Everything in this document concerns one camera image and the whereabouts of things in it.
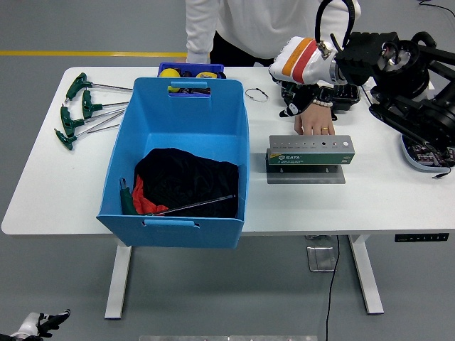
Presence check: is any black plastic tray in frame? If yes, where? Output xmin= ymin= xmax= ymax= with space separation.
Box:
xmin=281 ymin=80 xmax=360 ymax=120

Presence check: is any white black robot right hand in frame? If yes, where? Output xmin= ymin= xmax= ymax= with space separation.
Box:
xmin=268 ymin=36 xmax=338 ymax=118

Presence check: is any red cloth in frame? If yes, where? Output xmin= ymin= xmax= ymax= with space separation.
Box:
xmin=132 ymin=175 xmax=168 ymax=215

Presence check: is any black cloth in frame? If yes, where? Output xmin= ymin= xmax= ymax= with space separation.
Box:
xmin=134 ymin=148 xmax=240 ymax=218

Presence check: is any white table leg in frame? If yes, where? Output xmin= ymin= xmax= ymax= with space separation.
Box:
xmin=348 ymin=234 xmax=385 ymax=315
xmin=105 ymin=236 xmax=133 ymax=320

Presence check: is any thin wire loop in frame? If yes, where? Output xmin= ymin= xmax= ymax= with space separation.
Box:
xmin=245 ymin=87 xmax=269 ymax=105

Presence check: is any black table control panel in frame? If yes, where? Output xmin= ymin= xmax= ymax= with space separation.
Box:
xmin=394 ymin=233 xmax=450 ymax=243

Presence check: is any large light blue plastic box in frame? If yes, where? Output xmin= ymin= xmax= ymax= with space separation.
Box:
xmin=96 ymin=77 xmax=251 ymax=249

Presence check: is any small dark blue bin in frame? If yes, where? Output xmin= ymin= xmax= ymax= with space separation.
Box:
xmin=157 ymin=62 xmax=225 ymax=80

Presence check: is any large green T-handle hex wrench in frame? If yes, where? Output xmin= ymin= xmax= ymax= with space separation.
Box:
xmin=119 ymin=177 xmax=237 ymax=217

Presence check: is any green grey wrench holder stand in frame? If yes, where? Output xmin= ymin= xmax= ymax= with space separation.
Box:
xmin=265 ymin=134 xmax=355 ymax=185

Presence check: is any metal floor plate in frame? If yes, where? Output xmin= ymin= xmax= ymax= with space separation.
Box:
xmin=306 ymin=246 xmax=337 ymax=273

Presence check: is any person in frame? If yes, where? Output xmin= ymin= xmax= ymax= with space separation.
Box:
xmin=173 ymin=0 xmax=363 ymax=136

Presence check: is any black floor cable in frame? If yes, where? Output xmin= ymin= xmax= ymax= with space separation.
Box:
xmin=325 ymin=236 xmax=341 ymax=341

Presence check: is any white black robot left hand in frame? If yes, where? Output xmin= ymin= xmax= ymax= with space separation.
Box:
xmin=10 ymin=308 xmax=71 ymax=338

